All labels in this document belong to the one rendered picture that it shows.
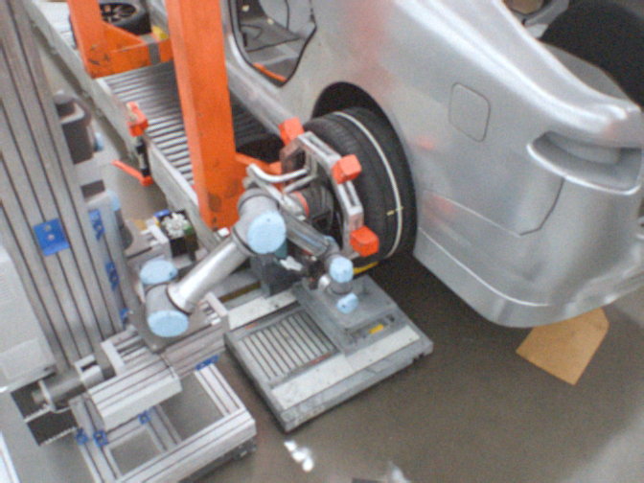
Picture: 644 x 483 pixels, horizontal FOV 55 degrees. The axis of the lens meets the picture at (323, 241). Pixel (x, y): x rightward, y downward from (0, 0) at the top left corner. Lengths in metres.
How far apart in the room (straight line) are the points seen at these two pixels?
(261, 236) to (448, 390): 1.53
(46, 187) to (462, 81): 1.27
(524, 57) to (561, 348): 1.81
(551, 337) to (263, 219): 1.97
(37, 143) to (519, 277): 1.50
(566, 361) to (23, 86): 2.62
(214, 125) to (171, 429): 1.26
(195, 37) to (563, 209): 1.48
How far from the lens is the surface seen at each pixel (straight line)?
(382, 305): 3.05
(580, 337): 3.43
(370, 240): 2.38
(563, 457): 2.98
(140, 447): 2.68
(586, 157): 2.00
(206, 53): 2.58
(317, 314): 3.08
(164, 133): 4.39
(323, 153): 2.47
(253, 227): 1.80
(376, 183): 2.37
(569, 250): 2.02
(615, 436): 3.13
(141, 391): 2.17
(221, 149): 2.79
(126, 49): 4.61
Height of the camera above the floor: 2.41
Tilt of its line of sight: 40 degrees down
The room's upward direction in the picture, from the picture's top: straight up
